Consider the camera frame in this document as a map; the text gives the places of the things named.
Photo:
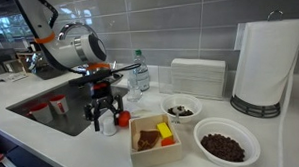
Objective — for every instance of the light wooden crate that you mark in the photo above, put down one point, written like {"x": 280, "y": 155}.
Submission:
{"x": 155, "y": 156}

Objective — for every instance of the stainless steel sink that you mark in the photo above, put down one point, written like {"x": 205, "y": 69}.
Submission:
{"x": 71, "y": 123}

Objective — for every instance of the yellow toy block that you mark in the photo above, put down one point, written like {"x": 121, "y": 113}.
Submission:
{"x": 164, "y": 129}

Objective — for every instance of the white folded napkin stack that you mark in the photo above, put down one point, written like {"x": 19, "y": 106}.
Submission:
{"x": 199, "y": 78}

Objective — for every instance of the water bottle green cap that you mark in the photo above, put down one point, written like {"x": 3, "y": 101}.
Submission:
{"x": 142, "y": 77}

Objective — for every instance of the coffee beans pile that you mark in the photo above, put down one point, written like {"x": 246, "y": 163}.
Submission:
{"x": 188, "y": 112}
{"x": 221, "y": 147}

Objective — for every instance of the printed paper sheet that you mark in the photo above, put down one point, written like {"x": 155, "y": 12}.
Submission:
{"x": 12, "y": 77}

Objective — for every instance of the red toy block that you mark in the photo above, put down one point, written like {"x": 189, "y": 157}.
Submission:
{"x": 167, "y": 142}

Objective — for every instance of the white plastic bowl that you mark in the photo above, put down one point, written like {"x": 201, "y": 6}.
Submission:
{"x": 224, "y": 126}
{"x": 190, "y": 103}

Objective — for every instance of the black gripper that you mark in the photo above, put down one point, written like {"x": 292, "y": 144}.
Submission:
{"x": 99, "y": 92}

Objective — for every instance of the white coffee pod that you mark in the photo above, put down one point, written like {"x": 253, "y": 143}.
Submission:
{"x": 109, "y": 127}

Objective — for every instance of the brown toy steak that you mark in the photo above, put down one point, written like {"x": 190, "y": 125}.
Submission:
{"x": 148, "y": 138}

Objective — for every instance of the white mug red inside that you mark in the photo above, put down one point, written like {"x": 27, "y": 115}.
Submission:
{"x": 40, "y": 114}

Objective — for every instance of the clear acrylic napkin holder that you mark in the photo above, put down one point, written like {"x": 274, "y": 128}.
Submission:
{"x": 164, "y": 79}

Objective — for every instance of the clear glass cup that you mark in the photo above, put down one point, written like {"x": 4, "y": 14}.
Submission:
{"x": 133, "y": 90}

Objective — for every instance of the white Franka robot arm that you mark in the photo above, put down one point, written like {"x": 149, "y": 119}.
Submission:
{"x": 68, "y": 49}

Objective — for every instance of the red toy tomato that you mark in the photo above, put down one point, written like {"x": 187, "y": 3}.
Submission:
{"x": 125, "y": 119}

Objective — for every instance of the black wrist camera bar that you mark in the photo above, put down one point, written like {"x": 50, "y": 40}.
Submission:
{"x": 96, "y": 76}

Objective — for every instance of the white paper towel roll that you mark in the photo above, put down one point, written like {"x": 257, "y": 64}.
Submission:
{"x": 265, "y": 62}

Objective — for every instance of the metal spoon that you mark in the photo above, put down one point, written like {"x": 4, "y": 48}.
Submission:
{"x": 178, "y": 109}

